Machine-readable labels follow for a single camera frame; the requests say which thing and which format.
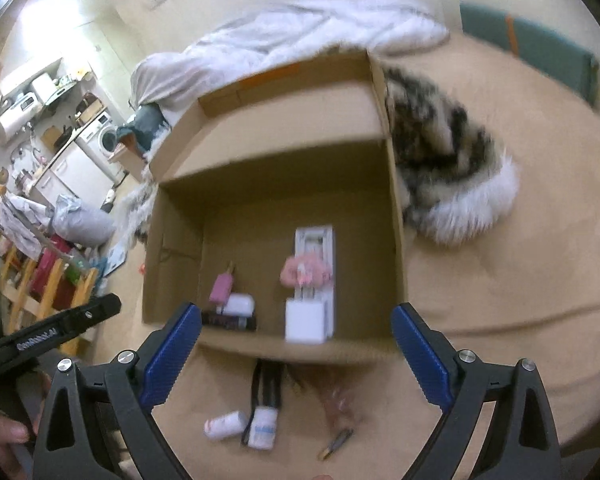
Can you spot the white water heater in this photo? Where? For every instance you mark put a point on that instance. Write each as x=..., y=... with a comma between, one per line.
x=12, y=120

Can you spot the white cylindrical appliance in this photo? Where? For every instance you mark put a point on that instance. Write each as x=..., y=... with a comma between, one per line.
x=42, y=89

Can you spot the small black gold tube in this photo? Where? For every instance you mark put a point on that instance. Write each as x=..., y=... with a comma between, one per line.
x=336, y=444

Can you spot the brown bag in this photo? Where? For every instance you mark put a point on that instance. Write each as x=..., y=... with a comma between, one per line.
x=90, y=110

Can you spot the white blanket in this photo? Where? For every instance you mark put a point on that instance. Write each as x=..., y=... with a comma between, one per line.
x=280, y=35

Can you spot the white bottle with blue label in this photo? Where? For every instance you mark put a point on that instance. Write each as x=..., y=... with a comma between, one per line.
x=262, y=427

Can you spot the teal cushion with orange stripe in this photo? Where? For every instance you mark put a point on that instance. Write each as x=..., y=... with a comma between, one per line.
x=545, y=45

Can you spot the small pink bottle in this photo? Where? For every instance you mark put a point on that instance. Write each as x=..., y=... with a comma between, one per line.
x=222, y=287

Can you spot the white wall cabinet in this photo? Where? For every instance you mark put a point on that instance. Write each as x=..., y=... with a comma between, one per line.
x=30, y=75

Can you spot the red bag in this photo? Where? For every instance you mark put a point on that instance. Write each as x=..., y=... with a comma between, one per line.
x=45, y=275

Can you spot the clear plastic wrapper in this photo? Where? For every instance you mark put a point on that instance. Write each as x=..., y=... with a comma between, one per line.
x=340, y=402

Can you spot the bathroom scale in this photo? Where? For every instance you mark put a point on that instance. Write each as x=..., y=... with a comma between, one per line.
x=116, y=260

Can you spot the long white package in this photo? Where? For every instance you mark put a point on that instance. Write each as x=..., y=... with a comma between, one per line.
x=315, y=240

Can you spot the white washing machine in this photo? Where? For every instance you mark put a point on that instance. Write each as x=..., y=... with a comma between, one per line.
x=100, y=137

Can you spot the white earbuds case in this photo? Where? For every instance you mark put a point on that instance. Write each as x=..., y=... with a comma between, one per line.
x=240, y=305

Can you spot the beige bedside cabinet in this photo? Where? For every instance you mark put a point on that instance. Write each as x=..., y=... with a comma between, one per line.
x=127, y=160

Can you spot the white kitchen base cabinet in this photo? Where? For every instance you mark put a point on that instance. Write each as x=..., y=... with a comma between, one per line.
x=75, y=175

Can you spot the cardboard box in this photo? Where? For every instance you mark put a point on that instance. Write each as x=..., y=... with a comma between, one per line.
x=280, y=185

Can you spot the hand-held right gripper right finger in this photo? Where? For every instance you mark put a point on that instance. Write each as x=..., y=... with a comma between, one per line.
x=422, y=355

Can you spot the grey trash bag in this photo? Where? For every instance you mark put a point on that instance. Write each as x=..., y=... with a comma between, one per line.
x=85, y=222

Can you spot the yellow wooden rack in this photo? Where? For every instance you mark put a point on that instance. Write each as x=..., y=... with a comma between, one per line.
x=55, y=310

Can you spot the hanging light clothes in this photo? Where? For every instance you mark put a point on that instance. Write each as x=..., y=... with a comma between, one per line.
x=25, y=220

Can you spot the small white box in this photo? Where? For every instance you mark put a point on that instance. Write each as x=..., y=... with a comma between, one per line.
x=305, y=322

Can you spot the white pill bottle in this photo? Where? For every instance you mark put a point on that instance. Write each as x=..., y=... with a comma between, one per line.
x=225, y=425

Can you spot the person's left hand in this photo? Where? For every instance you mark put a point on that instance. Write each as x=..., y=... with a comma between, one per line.
x=2, y=430

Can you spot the fluffy leopard print coat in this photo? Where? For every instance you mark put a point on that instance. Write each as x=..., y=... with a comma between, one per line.
x=445, y=160

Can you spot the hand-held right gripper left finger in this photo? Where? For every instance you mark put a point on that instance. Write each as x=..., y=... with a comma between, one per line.
x=172, y=355

